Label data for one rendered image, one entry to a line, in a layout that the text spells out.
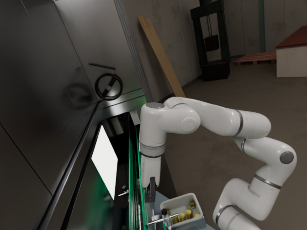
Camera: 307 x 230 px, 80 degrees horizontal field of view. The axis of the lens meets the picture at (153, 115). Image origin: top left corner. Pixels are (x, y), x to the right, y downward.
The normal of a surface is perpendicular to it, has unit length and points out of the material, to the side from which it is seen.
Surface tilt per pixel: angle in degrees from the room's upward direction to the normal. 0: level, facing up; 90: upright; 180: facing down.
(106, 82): 90
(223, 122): 60
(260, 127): 77
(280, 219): 0
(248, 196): 33
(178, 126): 92
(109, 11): 90
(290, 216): 0
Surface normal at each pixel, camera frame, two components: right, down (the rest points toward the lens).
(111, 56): 0.12, 0.38
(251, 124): 0.31, -0.01
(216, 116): -0.78, -0.02
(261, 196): -0.52, -0.22
